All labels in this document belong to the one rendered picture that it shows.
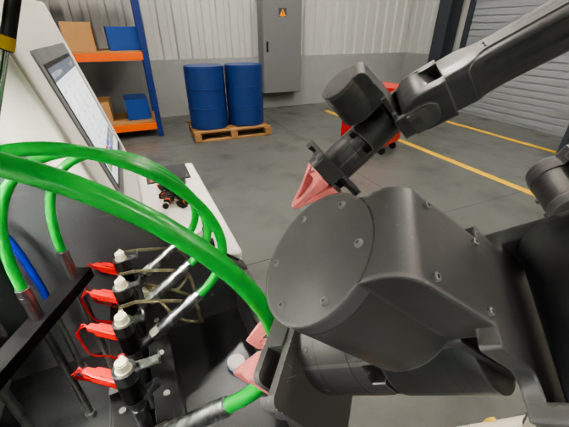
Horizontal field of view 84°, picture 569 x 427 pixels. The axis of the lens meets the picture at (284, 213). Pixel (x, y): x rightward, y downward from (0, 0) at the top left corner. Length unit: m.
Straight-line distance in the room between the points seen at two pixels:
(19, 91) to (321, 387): 0.61
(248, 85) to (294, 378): 5.01
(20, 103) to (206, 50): 6.26
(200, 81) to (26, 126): 4.40
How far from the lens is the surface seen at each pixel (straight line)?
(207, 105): 5.06
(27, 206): 0.70
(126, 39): 5.54
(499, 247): 0.18
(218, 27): 6.90
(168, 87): 6.79
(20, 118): 0.69
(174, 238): 0.21
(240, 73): 5.12
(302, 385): 0.22
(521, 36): 0.50
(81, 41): 5.56
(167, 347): 0.66
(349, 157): 0.50
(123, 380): 0.47
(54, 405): 0.87
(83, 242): 0.72
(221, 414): 0.35
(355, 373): 0.20
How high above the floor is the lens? 1.48
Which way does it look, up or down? 30 degrees down
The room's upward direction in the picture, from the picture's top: straight up
